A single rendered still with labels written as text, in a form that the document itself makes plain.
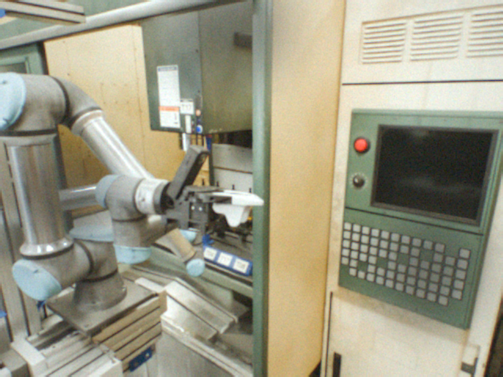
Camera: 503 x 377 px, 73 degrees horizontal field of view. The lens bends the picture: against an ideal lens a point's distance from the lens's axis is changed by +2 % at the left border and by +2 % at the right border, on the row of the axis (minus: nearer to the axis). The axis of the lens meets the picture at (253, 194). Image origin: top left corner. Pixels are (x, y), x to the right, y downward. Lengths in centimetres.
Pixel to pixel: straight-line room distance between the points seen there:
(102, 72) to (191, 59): 129
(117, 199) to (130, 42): 248
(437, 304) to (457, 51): 80
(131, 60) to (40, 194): 230
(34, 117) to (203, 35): 107
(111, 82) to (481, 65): 249
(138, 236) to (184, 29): 127
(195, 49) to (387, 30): 90
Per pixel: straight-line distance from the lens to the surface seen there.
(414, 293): 135
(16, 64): 223
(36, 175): 92
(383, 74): 125
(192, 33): 180
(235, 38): 195
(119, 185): 75
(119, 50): 308
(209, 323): 176
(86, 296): 112
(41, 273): 96
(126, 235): 77
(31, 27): 202
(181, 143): 208
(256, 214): 99
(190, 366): 159
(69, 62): 287
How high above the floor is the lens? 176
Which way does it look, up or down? 16 degrees down
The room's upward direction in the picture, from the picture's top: straight up
